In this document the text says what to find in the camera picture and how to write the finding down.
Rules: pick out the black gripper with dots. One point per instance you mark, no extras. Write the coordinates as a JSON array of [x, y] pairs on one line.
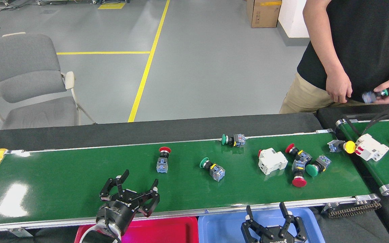
[[277, 236], [117, 212]]

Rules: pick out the white circuit breaker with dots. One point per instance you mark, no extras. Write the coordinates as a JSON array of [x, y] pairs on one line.
[[272, 161], [371, 147]]

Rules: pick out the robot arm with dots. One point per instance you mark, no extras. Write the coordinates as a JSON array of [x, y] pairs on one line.
[[113, 231]]

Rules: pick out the person's right forearm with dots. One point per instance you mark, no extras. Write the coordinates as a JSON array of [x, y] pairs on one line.
[[329, 54]]

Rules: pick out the long green conveyor belt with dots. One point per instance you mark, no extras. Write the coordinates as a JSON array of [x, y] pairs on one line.
[[79, 182]]

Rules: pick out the green infeed conveyor belt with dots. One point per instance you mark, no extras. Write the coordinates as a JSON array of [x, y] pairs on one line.
[[383, 168]]

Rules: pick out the person's right hand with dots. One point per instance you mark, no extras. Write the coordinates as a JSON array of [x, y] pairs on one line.
[[339, 86]]

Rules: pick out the blue plastic bin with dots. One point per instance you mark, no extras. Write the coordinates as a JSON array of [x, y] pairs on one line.
[[221, 226]]

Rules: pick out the red plastic bin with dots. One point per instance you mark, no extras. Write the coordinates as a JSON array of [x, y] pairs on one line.
[[167, 231]]

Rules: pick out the grey office chair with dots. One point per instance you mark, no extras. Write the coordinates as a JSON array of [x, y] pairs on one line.
[[19, 57]]

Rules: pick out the brown cardboard box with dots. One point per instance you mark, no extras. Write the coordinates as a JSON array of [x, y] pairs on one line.
[[263, 15]]

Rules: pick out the person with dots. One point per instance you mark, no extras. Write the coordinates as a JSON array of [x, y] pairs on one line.
[[366, 40]]

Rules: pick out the red mushroom push button switch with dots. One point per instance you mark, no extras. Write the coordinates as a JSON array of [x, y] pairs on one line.
[[289, 148], [299, 182], [164, 150]]

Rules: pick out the yellow mushroom push button switch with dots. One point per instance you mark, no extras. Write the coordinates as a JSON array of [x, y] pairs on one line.
[[349, 147]]

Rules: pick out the black angled guide rail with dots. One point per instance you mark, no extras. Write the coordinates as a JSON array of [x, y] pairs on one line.
[[383, 116]]

